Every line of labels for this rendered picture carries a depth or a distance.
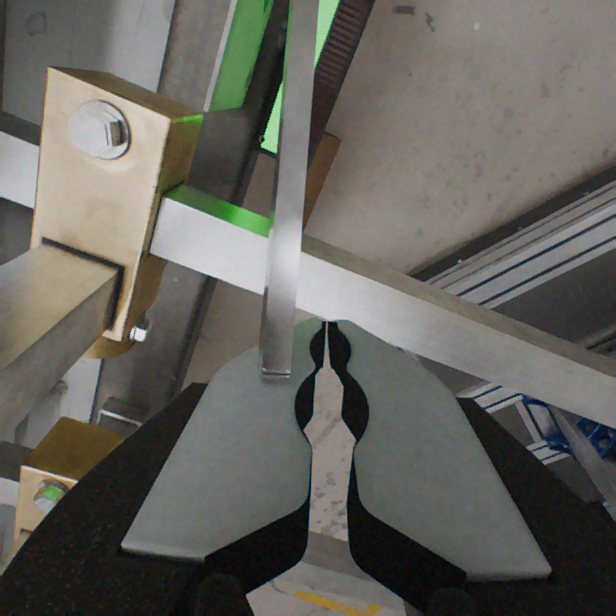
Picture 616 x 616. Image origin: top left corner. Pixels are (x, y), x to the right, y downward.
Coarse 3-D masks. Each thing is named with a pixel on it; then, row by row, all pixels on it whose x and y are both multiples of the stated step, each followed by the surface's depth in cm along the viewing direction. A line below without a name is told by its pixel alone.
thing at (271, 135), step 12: (324, 0) 27; (336, 0) 27; (324, 12) 27; (324, 24) 27; (324, 36) 28; (276, 108) 30; (276, 120) 30; (276, 132) 31; (264, 144) 31; (276, 144) 31
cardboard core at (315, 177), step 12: (324, 132) 94; (324, 144) 89; (336, 144) 90; (324, 156) 90; (312, 168) 91; (324, 168) 92; (312, 180) 93; (324, 180) 95; (312, 192) 94; (312, 204) 97
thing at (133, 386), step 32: (192, 0) 27; (224, 0) 27; (288, 0) 27; (192, 32) 28; (192, 64) 29; (256, 64) 29; (192, 96) 30; (256, 96) 30; (224, 128) 31; (256, 128) 31; (192, 160) 32; (224, 160) 32; (256, 160) 38; (224, 192) 33; (160, 288) 37; (192, 288) 37; (160, 320) 39; (192, 320) 39; (128, 352) 41; (160, 352) 40; (192, 352) 48; (128, 384) 42; (160, 384) 42; (96, 416) 45; (128, 416) 42
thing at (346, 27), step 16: (352, 0) 27; (368, 0) 27; (336, 16) 27; (352, 16) 27; (336, 32) 28; (352, 32) 28; (336, 48) 28; (352, 48) 28; (320, 64) 28; (336, 64) 28; (320, 80) 29; (336, 80) 29; (320, 96) 29; (320, 112) 30; (320, 128) 30
